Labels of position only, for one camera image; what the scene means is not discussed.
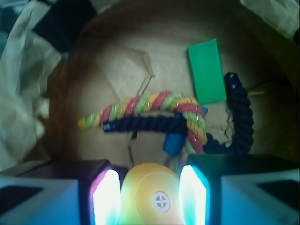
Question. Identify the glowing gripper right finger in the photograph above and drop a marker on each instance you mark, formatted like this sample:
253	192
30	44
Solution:
239	190

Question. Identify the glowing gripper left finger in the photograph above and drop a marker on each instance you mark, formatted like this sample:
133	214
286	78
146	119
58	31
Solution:
61	193

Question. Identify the yellow rubber duck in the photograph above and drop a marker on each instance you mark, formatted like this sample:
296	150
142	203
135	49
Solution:
149	196

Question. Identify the blue rectangular block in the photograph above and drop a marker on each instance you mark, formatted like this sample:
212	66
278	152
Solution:
194	138

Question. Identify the green rectangular block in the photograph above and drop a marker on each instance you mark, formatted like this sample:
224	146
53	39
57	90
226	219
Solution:
207	74

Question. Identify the brown paper bag bowl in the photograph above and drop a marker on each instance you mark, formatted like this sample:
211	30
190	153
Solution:
61	60

